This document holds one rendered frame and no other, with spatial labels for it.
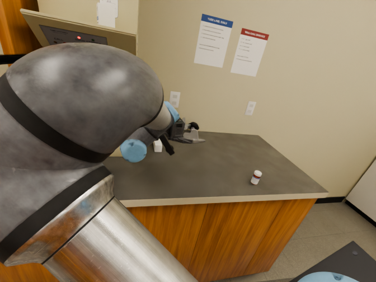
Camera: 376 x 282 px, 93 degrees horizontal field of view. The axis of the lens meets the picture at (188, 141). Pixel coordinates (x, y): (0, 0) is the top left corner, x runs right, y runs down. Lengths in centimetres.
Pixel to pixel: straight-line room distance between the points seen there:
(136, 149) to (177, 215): 46
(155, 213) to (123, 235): 66
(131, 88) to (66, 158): 9
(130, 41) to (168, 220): 76
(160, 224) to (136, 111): 78
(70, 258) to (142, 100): 16
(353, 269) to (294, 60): 138
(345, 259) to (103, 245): 49
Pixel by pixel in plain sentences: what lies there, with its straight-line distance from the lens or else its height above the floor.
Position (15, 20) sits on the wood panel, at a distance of 87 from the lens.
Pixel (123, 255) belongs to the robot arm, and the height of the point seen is 130.
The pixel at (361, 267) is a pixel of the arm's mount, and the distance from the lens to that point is 56.
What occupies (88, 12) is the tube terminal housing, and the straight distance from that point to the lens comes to 85.
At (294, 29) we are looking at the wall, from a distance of 162.
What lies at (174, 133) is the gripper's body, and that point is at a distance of 70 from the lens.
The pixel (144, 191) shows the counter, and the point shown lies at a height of 94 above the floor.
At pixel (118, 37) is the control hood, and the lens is 73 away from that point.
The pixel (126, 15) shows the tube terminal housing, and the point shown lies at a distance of 83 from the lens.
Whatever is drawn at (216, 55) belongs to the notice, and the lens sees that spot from 134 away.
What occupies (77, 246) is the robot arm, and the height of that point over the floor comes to 132.
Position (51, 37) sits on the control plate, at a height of 145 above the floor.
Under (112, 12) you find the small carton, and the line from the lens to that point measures 76.
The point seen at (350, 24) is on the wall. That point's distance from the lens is 195.
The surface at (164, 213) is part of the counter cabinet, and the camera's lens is 88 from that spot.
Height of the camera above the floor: 148
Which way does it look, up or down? 26 degrees down
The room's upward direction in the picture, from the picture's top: 11 degrees clockwise
